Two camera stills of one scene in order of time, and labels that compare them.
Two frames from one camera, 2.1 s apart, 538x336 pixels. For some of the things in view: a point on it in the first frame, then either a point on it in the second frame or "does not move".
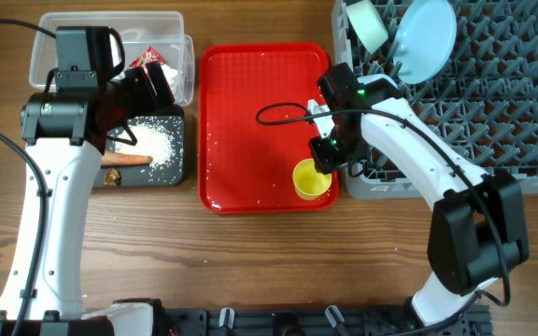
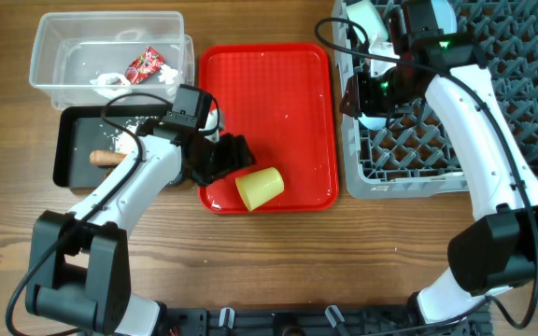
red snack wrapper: (149, 55) does not move
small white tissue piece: (169, 73) does not move
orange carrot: (119, 159) does not move
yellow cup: (310, 184) → (259, 188)
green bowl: (368, 24) does not move
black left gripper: (145, 101) → (233, 152)
